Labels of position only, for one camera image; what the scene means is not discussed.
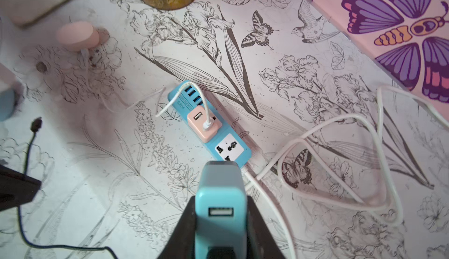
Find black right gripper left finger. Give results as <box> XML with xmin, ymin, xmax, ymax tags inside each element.
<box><xmin>158</xmin><ymin>197</ymin><xmax>196</xmax><ymax>259</ymax></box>

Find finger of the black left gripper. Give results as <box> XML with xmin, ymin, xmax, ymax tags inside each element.
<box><xmin>0</xmin><ymin>165</ymin><xmax>42</xmax><ymax>211</ymax></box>

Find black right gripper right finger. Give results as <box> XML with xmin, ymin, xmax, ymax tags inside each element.
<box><xmin>247</xmin><ymin>196</ymin><xmax>285</xmax><ymax>259</ymax></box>

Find teal usb charger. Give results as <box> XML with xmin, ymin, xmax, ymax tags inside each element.
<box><xmin>195</xmin><ymin>161</ymin><xmax>247</xmax><ymax>259</ymax></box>

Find black usb cable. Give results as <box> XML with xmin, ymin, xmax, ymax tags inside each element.
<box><xmin>16</xmin><ymin>117</ymin><xmax>120</xmax><ymax>259</ymax></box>

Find blue earbud case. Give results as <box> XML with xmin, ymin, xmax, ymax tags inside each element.
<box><xmin>0</xmin><ymin>88</ymin><xmax>16</xmax><ymax>122</ymax></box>

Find pink white charging cable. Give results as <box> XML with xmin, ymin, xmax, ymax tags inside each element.
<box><xmin>80</xmin><ymin>48</ymin><xmax>214</xmax><ymax>130</ymax></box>

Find pink usb charger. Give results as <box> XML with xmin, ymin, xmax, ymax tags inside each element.
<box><xmin>187</xmin><ymin>105</ymin><xmax>222</xmax><ymax>143</ymax></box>

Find pink earbud case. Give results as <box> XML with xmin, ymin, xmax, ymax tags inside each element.
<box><xmin>56</xmin><ymin>21</ymin><xmax>110</xmax><ymax>51</ymax></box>

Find blue power strip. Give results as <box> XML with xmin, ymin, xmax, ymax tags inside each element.
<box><xmin>167</xmin><ymin>81</ymin><xmax>251</xmax><ymax>168</ymax></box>

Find white power strip cord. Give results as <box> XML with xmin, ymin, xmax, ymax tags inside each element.
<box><xmin>241</xmin><ymin>85</ymin><xmax>449</xmax><ymax>259</ymax></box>

